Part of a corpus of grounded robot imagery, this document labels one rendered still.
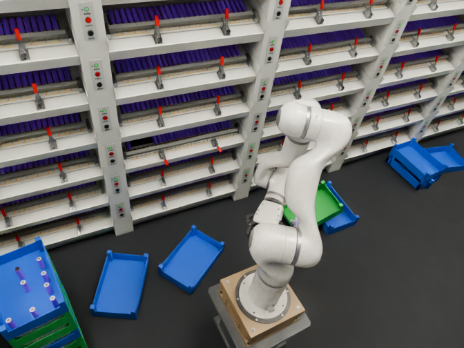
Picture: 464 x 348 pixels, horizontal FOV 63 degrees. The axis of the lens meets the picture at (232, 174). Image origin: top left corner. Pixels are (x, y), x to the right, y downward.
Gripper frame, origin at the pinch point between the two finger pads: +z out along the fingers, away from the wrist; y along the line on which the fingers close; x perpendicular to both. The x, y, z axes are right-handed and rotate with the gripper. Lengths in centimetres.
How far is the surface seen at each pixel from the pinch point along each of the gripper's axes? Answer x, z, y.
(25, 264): 14, 43, 77
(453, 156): -120, -143, -80
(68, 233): -20, 22, 97
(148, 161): 1, -18, 62
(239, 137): -16, -52, 33
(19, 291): 16, 52, 71
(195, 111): 12, -43, 46
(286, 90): -6, -79, 17
